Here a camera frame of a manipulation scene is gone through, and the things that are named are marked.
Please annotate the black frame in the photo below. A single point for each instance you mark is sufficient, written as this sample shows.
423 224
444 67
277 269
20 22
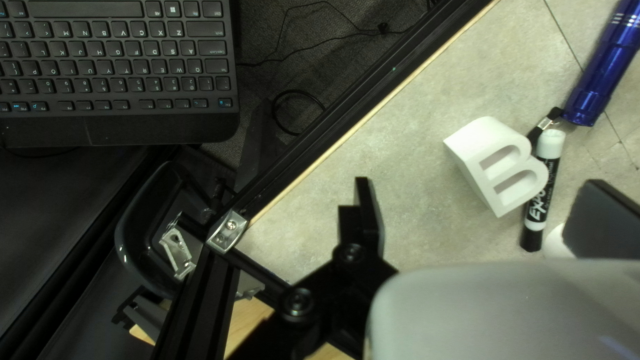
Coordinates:
350 105

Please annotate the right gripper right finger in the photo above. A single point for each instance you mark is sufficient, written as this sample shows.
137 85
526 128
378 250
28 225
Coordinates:
607 225

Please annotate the blue flashlight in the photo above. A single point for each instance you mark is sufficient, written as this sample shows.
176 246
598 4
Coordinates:
605 70

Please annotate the black laptop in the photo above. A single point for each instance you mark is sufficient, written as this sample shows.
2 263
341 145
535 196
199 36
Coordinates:
115 60

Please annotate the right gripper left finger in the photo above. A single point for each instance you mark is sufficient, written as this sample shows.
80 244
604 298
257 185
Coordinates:
357 250

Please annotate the white letter B block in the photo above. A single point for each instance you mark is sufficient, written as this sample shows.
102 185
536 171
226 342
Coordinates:
480 145

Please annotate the black and white marker pen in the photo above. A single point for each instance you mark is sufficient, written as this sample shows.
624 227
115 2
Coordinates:
537 220

